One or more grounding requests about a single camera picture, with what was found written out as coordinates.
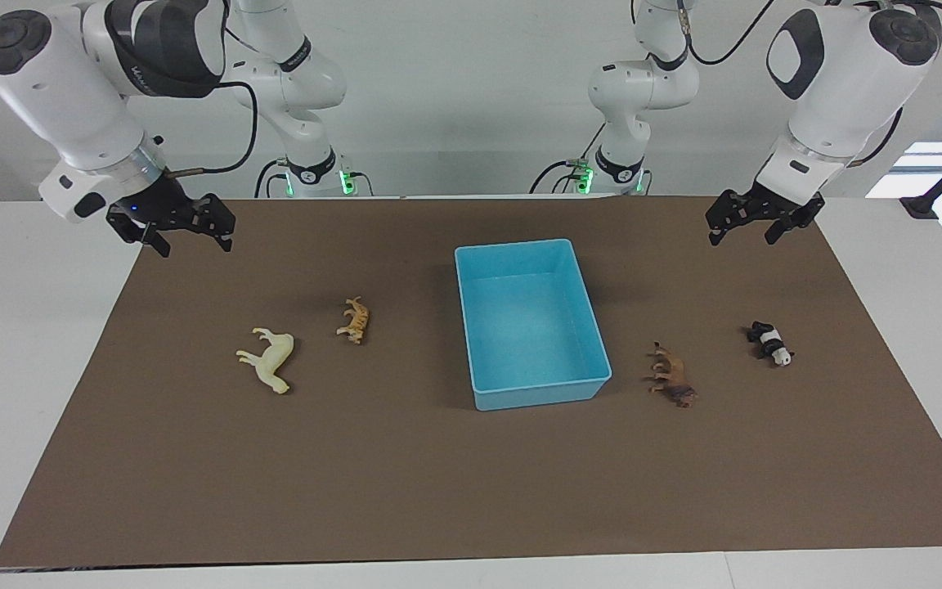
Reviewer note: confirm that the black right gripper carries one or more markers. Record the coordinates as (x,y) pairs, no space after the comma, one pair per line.
(168,211)

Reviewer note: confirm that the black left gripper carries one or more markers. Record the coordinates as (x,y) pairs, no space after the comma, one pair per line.
(757,204)

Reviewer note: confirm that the black white panda toy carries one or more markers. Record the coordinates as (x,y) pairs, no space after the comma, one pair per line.
(769,339)

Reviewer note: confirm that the cream alpaca toy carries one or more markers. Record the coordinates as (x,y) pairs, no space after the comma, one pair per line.
(275,356)

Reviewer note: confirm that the brown lion toy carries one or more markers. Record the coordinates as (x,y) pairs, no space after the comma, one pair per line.
(671,375)

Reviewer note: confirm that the orange tiger toy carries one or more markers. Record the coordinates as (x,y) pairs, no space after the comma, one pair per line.
(356,321)

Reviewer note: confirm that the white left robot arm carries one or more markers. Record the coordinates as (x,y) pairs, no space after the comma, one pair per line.
(839,74)

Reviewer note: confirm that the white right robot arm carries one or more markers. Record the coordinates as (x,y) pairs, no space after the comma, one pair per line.
(70,90)

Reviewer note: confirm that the light blue storage box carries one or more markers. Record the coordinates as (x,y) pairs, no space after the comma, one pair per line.
(532,327)

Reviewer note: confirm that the brown table mat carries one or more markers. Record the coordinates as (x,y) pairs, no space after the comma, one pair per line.
(356,474)

